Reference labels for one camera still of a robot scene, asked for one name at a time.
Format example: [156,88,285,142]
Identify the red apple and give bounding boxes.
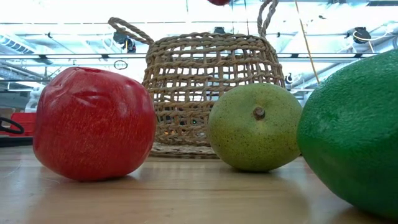
[32,66,157,183]

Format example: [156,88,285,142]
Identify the yellow hanging cable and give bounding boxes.
[294,0,321,85]

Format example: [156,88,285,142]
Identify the white robot figure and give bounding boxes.
[24,86,44,113]

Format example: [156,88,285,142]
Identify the yellow-green pear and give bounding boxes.
[206,82,303,174]

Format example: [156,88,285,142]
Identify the round woven placemat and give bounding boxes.
[149,142,220,160]

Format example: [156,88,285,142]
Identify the large green lime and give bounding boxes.
[295,49,398,220]

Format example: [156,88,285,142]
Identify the woven basket with rope handles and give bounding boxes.
[108,0,286,147]

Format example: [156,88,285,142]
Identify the dark ceiling device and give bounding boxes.
[113,30,137,54]

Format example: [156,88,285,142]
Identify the ceiling cable reel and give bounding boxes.
[353,27,373,44]

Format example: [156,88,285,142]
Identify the stack of red bins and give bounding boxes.
[9,112,37,138]

